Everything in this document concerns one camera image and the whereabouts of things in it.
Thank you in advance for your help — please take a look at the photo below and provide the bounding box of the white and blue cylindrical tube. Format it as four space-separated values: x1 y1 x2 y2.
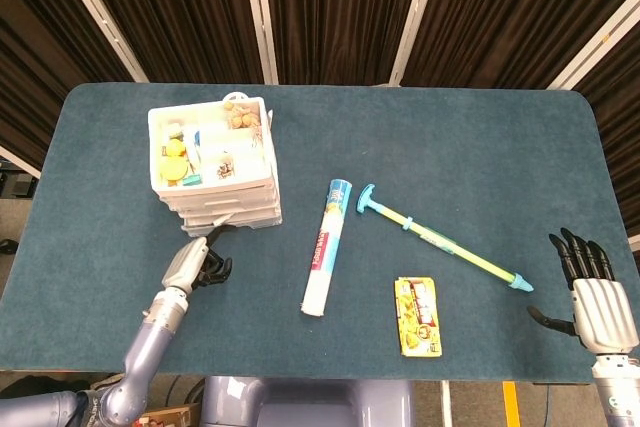
299 178 354 319

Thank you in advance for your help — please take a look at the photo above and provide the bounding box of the blue and yellow water squirter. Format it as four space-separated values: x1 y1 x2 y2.
355 183 535 294

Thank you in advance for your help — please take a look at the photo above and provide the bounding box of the white drawer organizer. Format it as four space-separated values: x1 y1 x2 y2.
147 91 284 238

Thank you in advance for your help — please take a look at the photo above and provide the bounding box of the brown walnut pile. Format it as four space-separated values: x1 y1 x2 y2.
223 101 261 129

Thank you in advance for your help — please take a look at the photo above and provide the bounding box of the lavender robot torso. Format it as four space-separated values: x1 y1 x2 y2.
199 375 416 427

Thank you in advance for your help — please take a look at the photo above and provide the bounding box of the blue felt table cover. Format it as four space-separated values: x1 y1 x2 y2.
0 82 630 384

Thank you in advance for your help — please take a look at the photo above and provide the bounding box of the yellow floor tape strip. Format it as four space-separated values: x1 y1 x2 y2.
502 380 522 427

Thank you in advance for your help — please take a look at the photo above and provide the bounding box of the white metal frame post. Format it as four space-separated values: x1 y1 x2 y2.
388 0 445 87
240 0 280 86
47 0 149 83
546 0 640 91

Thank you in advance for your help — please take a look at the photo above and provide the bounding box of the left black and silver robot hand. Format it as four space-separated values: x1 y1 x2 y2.
160 224 236 296

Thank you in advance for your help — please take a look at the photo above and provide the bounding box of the yellow snack packet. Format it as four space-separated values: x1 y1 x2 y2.
393 275 444 359

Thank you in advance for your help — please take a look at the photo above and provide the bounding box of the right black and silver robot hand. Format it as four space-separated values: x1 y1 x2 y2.
527 227 640 356

